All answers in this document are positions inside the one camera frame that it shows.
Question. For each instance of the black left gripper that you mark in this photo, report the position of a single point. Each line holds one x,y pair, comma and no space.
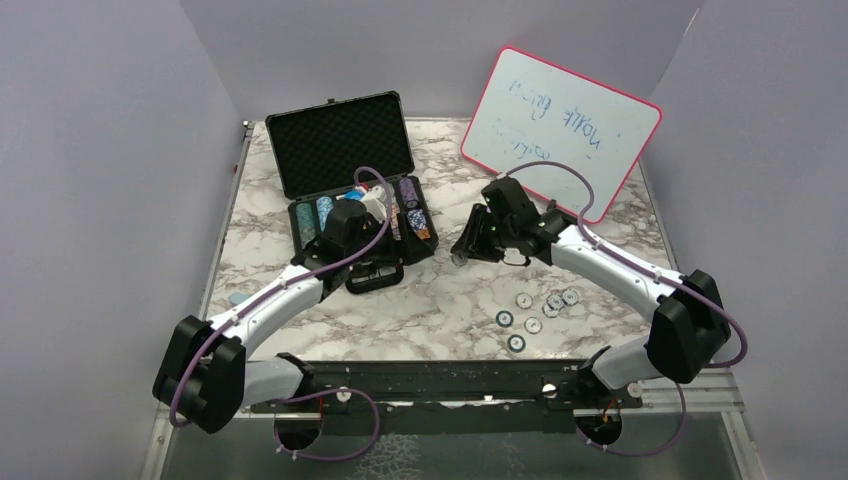
390,247

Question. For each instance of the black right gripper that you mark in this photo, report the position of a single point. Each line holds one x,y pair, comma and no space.
471,239

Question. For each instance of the blue small blind button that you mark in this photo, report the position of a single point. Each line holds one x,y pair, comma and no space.
353,195

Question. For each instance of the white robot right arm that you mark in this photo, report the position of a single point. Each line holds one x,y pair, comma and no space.
686,331

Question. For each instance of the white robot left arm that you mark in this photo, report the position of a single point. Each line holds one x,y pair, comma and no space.
207,374

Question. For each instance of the black poker set case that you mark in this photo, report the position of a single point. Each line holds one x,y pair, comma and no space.
334,148

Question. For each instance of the light blue chip stack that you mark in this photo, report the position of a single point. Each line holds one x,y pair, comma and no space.
324,206

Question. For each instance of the green blue chip stack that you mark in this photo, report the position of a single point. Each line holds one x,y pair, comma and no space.
306,223

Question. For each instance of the blue white chip stack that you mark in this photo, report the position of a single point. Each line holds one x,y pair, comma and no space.
419,224

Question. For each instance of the purple chip stack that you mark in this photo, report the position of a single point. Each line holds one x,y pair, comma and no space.
409,194

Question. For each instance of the green blue poker chip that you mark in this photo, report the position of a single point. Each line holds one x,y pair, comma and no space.
516,343
504,319

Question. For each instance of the light blue small container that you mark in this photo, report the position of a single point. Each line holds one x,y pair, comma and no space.
237,298

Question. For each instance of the pink framed whiteboard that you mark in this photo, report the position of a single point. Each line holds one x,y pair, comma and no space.
576,139

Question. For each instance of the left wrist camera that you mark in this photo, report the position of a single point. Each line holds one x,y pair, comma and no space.
375,201

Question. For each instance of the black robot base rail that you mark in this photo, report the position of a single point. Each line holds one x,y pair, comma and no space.
443,397

